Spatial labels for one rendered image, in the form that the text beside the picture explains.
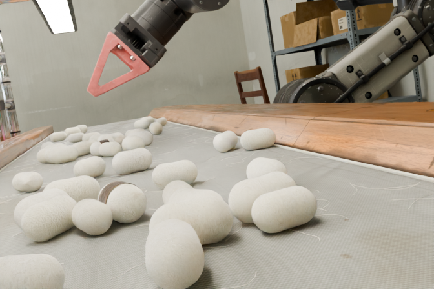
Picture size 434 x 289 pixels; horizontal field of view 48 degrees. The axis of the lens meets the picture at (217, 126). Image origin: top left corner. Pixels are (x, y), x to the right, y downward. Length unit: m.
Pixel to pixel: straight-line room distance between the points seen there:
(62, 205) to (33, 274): 0.10
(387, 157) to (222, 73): 5.04
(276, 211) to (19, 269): 0.10
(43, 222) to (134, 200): 0.05
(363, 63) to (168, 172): 0.64
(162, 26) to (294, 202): 0.44
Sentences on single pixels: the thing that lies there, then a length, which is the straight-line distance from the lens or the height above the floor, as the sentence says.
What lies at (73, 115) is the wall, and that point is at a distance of 5.05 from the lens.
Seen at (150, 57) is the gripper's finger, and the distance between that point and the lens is 0.60.
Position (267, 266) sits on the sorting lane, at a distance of 0.18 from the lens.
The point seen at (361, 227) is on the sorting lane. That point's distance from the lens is 0.21.
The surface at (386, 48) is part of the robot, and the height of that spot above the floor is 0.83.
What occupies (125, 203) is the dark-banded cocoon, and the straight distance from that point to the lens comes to 0.26.
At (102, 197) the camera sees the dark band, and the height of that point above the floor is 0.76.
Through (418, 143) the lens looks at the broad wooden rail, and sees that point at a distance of 0.31.
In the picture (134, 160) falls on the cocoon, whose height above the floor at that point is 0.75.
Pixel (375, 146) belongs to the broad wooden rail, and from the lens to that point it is 0.34.
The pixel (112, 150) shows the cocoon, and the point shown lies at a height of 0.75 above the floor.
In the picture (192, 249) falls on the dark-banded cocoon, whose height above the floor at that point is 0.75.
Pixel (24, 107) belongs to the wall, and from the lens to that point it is 5.06.
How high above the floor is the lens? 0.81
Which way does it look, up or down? 5 degrees down
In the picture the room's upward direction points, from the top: 9 degrees counter-clockwise
